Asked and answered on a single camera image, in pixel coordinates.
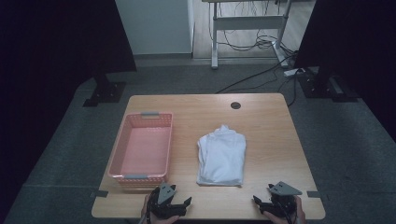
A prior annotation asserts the black stand base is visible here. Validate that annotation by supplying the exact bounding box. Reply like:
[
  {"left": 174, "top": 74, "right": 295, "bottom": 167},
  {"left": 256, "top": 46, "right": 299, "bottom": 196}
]
[
  {"left": 297, "top": 66, "right": 361, "bottom": 104},
  {"left": 82, "top": 73, "right": 127, "bottom": 108}
]

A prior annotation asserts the white shirt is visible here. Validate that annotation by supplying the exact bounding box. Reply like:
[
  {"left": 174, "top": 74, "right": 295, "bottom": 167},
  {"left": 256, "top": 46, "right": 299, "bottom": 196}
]
[{"left": 195, "top": 124, "right": 248, "bottom": 189}]

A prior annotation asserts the person's right hand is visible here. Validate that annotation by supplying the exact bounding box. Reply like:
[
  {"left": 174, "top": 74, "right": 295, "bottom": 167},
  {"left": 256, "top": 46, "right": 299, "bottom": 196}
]
[{"left": 262, "top": 195, "right": 308, "bottom": 224}]

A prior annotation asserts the dark curtain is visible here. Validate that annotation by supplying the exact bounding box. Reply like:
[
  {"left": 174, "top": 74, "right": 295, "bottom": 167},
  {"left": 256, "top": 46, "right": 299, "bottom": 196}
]
[
  {"left": 0, "top": 0, "right": 138, "bottom": 216},
  {"left": 293, "top": 0, "right": 396, "bottom": 143}
]

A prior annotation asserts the white power strip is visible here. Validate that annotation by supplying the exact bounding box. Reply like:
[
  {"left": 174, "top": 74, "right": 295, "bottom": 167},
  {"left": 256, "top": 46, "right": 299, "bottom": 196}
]
[{"left": 283, "top": 67, "right": 306, "bottom": 78}]

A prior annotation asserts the tangle of black cables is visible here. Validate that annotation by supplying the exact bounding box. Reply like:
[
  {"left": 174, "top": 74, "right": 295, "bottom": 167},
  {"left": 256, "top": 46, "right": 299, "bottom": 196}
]
[{"left": 207, "top": 0, "right": 297, "bottom": 55}]

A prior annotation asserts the white metal desk frame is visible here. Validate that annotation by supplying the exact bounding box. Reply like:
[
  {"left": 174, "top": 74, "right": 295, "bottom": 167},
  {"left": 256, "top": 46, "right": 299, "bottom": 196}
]
[{"left": 201, "top": 0, "right": 295, "bottom": 70}]

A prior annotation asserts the pink plastic basket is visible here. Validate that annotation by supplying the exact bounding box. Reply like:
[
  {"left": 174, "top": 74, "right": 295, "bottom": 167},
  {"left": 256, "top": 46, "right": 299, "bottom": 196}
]
[{"left": 107, "top": 111, "right": 174, "bottom": 190}]

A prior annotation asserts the person's left hand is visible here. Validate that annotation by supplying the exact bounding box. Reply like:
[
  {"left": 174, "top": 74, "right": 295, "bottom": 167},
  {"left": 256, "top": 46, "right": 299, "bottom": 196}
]
[{"left": 140, "top": 195, "right": 181, "bottom": 224}]

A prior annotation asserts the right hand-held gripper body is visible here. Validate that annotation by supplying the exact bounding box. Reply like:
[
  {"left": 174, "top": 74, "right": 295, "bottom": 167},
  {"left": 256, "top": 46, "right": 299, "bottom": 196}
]
[{"left": 261, "top": 180, "right": 304, "bottom": 218}]

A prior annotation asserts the grey tape strip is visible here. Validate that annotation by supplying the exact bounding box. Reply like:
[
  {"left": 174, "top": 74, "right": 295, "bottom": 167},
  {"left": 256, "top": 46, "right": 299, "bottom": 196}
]
[
  {"left": 306, "top": 190, "right": 330, "bottom": 200},
  {"left": 89, "top": 189, "right": 109, "bottom": 199}
]

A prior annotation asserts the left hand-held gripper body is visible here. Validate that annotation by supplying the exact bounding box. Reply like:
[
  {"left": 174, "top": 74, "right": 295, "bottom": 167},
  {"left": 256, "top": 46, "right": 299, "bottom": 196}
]
[{"left": 147, "top": 182, "right": 188, "bottom": 219}]

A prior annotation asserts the long black floor cable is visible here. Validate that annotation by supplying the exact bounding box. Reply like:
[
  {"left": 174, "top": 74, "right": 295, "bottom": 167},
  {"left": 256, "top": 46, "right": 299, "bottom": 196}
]
[{"left": 214, "top": 52, "right": 298, "bottom": 95}]

